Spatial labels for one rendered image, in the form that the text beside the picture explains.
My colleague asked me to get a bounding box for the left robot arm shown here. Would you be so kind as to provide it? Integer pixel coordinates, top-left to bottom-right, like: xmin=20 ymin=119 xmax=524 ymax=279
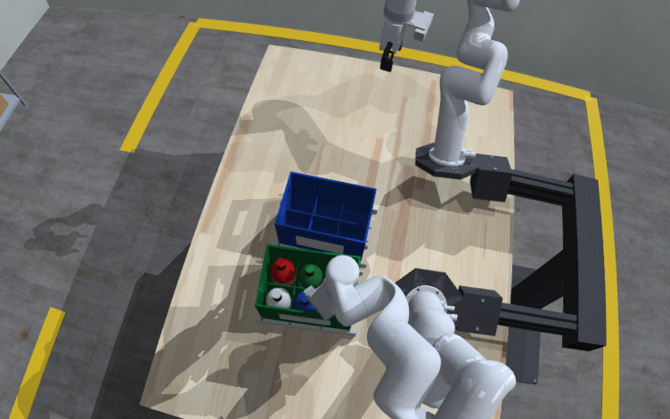
xmin=303 ymin=255 xmax=516 ymax=419

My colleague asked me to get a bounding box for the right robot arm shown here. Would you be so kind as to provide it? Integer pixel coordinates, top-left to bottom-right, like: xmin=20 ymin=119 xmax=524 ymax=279
xmin=384 ymin=0 xmax=519 ymax=167

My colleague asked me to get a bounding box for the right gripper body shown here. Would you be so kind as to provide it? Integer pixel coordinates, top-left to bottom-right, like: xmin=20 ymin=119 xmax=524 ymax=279
xmin=380 ymin=13 xmax=407 ymax=54

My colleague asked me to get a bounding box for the green bottle crate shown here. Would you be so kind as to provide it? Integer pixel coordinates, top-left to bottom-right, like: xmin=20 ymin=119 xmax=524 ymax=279
xmin=255 ymin=244 xmax=361 ymax=330

